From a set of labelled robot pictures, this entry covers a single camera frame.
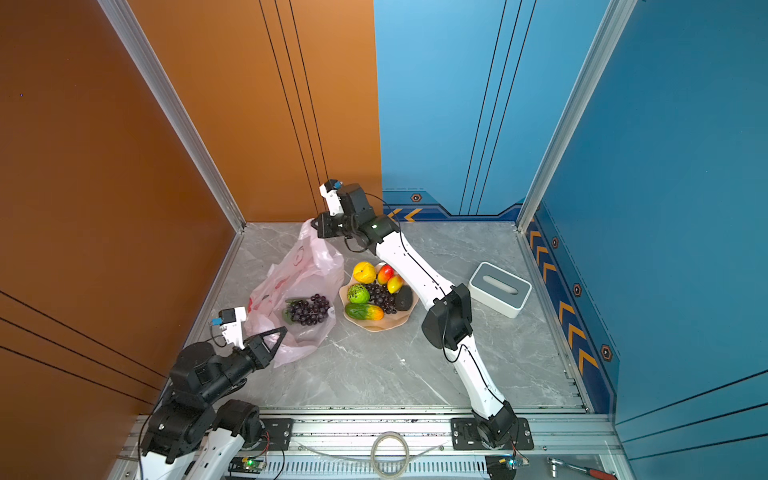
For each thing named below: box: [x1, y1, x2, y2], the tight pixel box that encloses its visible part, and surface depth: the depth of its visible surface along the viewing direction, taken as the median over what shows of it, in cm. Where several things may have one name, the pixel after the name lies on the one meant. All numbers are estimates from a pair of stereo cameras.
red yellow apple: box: [377, 263, 394, 285], surface depth 98 cm
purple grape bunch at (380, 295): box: [368, 284, 397, 314], surface depth 96 cm
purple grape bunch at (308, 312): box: [285, 294, 330, 325], surface depth 93 cm
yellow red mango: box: [387, 275, 404, 295], surface depth 95 cm
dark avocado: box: [394, 284, 413, 311], surface depth 93 cm
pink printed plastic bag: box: [245, 218, 345, 368], surface depth 82 cm
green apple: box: [348, 283, 370, 305], surface depth 93 cm
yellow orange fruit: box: [353, 261, 376, 284], surface depth 96 cm
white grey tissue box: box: [469, 261, 533, 319], surface depth 98 cm
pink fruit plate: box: [339, 274, 419, 332], surface depth 93 cm
